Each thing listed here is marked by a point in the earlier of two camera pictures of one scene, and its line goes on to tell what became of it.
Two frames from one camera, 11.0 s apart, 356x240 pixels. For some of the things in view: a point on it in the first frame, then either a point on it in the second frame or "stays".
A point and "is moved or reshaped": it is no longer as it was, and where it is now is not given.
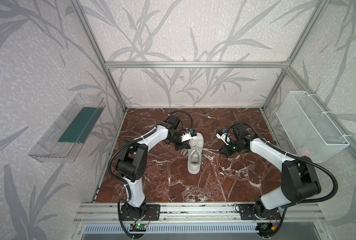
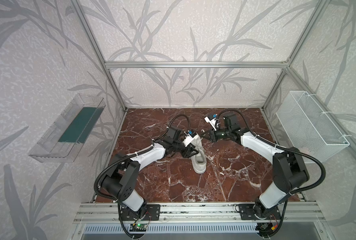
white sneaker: x=195 y=154 is moved or reshaped
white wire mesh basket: x=313 y=135 stays
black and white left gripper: x=191 y=135 stays
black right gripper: x=226 y=148 → x=215 y=135
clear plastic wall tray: x=63 y=142 stays
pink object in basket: x=304 y=151 stays
